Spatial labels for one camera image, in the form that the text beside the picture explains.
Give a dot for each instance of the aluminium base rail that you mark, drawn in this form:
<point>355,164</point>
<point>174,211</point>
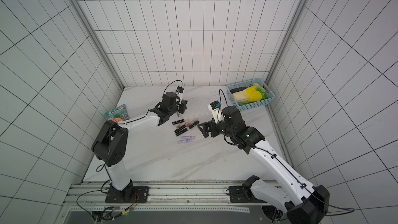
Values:
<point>98,198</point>

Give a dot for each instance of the yellow green toy cabbage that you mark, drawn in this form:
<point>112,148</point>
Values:
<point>252,94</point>

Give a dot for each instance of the pink clear lip gloss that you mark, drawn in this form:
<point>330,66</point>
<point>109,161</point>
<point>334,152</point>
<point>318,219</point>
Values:
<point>186,122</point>

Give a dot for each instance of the blue plastic basket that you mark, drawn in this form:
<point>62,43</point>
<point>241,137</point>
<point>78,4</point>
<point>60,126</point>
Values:
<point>245,84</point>

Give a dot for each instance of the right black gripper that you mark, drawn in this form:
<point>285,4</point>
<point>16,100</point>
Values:
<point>210,129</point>

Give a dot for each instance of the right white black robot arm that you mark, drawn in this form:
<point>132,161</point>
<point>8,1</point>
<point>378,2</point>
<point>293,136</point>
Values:
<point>270,168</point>

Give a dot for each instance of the teal mint candy bag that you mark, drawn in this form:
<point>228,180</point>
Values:
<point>118,112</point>

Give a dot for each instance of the purple lip balm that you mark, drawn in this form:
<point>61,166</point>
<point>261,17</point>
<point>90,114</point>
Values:
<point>187,137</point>
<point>184,141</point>

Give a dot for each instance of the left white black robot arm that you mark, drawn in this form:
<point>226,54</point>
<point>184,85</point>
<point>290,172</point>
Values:
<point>111,143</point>

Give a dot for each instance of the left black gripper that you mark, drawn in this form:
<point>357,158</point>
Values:
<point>183,106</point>

